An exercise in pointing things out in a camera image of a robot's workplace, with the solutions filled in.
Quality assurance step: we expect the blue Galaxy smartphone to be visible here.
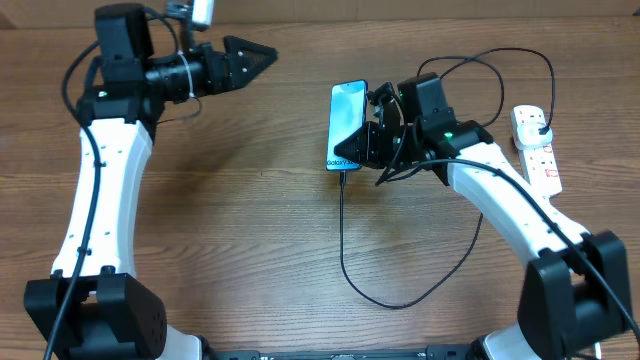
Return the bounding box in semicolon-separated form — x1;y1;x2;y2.
326;79;368;172

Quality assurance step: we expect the black USB charging cable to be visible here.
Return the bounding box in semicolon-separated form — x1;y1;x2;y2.
338;47;557;310

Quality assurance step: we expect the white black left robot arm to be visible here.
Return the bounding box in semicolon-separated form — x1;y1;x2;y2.
24;1;278;359

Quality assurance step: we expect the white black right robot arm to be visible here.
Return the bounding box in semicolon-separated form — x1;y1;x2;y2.
326;73;639;359

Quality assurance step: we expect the white charger plug adapter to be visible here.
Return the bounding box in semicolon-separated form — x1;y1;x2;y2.
513;123;553;151

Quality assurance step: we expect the white power strip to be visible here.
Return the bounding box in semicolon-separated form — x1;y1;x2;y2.
510;105;562;198

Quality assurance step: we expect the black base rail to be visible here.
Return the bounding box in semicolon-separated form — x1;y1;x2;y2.
203;344;475;360

